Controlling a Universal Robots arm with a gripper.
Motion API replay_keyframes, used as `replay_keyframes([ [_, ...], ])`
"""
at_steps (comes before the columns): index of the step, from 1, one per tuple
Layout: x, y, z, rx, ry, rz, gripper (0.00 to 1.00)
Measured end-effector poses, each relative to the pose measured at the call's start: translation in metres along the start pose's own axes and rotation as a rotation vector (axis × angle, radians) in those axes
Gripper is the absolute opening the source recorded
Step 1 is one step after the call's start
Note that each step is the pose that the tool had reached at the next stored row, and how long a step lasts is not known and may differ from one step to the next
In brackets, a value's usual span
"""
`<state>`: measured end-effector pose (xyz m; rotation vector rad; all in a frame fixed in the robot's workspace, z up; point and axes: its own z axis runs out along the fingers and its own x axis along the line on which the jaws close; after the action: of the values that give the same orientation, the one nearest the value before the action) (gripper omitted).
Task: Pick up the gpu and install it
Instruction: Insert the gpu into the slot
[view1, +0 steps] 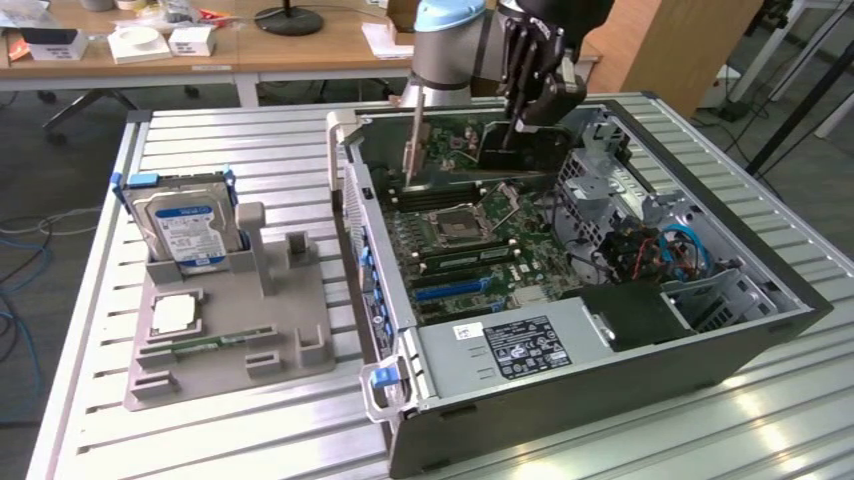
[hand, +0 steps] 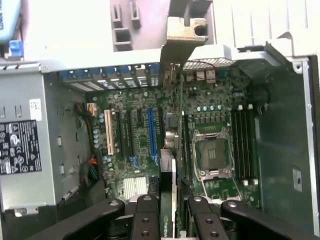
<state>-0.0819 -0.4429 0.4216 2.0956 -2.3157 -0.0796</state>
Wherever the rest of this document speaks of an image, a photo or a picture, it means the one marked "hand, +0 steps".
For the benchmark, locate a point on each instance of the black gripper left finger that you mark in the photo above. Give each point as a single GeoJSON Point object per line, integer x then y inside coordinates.
{"type": "Point", "coordinates": [100, 220]}

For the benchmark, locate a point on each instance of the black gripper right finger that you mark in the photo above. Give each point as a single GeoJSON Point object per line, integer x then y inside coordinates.
{"type": "Point", "coordinates": [250, 222]}

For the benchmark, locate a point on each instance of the metal CPU socket cover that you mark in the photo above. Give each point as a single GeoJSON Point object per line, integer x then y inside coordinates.
{"type": "Point", "coordinates": [235, 187]}

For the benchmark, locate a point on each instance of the silver chipset heat sink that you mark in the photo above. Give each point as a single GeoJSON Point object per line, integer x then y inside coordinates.
{"type": "Point", "coordinates": [135, 187]}

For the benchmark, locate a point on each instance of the CPU socket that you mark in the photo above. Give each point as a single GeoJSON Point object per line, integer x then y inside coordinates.
{"type": "Point", "coordinates": [212, 152]}

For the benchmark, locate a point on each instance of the white expansion slot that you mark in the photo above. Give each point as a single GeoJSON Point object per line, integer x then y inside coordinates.
{"type": "Point", "coordinates": [110, 132]}

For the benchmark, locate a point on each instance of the long black expansion slot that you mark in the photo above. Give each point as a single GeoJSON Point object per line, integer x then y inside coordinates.
{"type": "Point", "coordinates": [130, 132]}
{"type": "Point", "coordinates": [121, 132]}
{"type": "Point", "coordinates": [160, 125]}

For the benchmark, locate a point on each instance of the blue expansion slot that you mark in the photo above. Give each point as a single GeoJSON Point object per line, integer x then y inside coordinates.
{"type": "Point", "coordinates": [151, 132]}

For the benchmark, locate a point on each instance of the black open PC case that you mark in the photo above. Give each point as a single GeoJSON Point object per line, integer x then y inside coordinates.
{"type": "Point", "coordinates": [282, 125]}

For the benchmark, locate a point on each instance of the white power connector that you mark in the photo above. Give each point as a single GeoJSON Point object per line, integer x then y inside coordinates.
{"type": "Point", "coordinates": [91, 109]}

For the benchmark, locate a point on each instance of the green motherboard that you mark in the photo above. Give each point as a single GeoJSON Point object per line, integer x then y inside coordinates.
{"type": "Point", "coordinates": [140, 100]}

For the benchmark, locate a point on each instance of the grey power supply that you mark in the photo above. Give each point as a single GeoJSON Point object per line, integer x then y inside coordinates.
{"type": "Point", "coordinates": [22, 95]}

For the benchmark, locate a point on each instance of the teal rear port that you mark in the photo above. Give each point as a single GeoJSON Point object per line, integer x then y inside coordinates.
{"type": "Point", "coordinates": [223, 75]}

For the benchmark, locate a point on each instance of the silver rear port block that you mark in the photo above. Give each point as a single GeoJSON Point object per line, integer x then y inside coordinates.
{"type": "Point", "coordinates": [210, 75]}

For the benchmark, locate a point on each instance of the silver USB port stack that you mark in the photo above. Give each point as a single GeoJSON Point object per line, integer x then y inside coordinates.
{"type": "Point", "coordinates": [195, 76]}

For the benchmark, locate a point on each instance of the blue case release tab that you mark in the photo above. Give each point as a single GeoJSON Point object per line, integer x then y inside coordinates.
{"type": "Point", "coordinates": [16, 50]}

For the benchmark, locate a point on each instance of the light blue robot joint cap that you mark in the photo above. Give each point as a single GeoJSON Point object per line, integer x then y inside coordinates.
{"type": "Point", "coordinates": [12, 22]}

